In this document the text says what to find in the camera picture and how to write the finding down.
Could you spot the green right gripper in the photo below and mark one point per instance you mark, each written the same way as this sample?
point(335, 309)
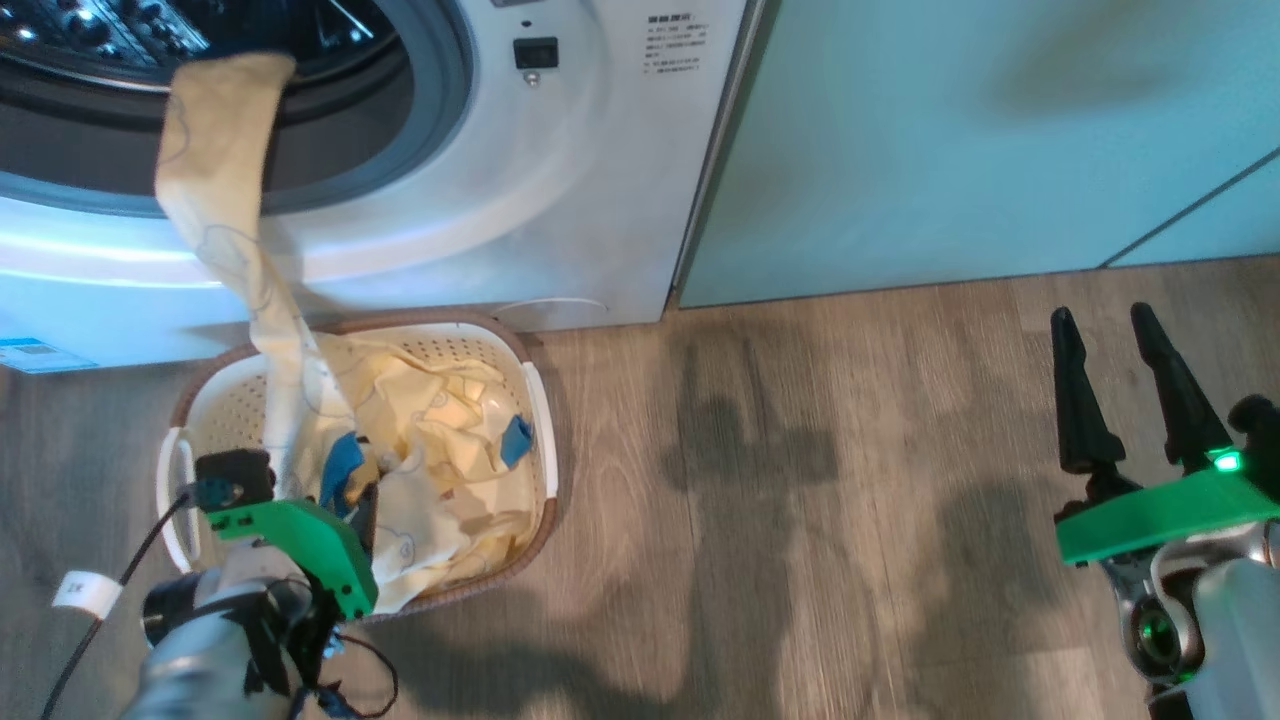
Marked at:
point(1160, 520)

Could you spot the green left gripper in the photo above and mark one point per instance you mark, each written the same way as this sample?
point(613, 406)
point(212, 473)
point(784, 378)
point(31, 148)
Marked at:
point(310, 545)

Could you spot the yellow garment with blue trim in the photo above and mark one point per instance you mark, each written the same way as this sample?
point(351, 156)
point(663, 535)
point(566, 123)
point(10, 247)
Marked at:
point(440, 410)

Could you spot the cream bear print garment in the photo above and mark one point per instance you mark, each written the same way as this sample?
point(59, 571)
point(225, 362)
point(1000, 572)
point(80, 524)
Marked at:
point(215, 170)

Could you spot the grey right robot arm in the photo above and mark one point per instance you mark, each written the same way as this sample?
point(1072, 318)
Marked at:
point(1240, 640)

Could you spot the cream perforated laundry basket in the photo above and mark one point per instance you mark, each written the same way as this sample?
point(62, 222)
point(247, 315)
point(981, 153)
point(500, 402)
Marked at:
point(535, 420)

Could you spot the white front-load washing machine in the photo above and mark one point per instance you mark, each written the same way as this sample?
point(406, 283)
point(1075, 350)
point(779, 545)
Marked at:
point(560, 180)

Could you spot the black door latch socket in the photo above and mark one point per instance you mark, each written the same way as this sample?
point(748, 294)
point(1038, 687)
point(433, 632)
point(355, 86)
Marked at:
point(535, 53)

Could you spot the pale green cabinet panel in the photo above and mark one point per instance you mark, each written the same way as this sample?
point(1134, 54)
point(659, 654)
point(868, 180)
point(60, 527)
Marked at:
point(1215, 225)
point(900, 150)

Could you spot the round drain filter cover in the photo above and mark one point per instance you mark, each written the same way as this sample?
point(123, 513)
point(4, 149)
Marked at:
point(550, 312)

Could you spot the blue energy label sticker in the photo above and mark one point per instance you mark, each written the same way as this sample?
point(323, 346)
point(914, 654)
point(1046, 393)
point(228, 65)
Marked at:
point(40, 355)

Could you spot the printed text label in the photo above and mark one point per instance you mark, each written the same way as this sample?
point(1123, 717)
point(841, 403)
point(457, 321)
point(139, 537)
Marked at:
point(677, 45)

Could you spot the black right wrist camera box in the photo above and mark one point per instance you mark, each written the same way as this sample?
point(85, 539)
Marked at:
point(1258, 440)

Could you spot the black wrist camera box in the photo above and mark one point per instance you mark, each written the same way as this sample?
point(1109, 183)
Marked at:
point(1258, 440)
point(235, 478)

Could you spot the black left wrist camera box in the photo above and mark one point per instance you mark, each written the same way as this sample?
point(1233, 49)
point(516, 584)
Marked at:
point(235, 478)

